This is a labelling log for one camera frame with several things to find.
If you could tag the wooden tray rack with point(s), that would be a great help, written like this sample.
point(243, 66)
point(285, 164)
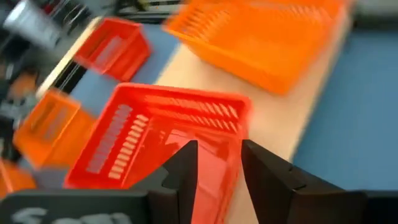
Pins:
point(273, 124)

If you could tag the orange plastic slotted basket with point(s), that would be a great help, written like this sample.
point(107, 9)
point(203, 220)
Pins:
point(248, 62)
point(71, 137)
point(15, 179)

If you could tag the plywood table side board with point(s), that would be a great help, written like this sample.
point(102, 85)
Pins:
point(66, 59)

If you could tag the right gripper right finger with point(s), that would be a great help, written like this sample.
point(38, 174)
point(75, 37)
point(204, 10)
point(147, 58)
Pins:
point(273, 193)

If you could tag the red plastic slotted basket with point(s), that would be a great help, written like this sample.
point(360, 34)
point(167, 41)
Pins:
point(155, 149)
point(130, 62)

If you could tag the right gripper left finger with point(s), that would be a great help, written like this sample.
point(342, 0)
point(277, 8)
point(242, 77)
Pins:
point(180, 186)

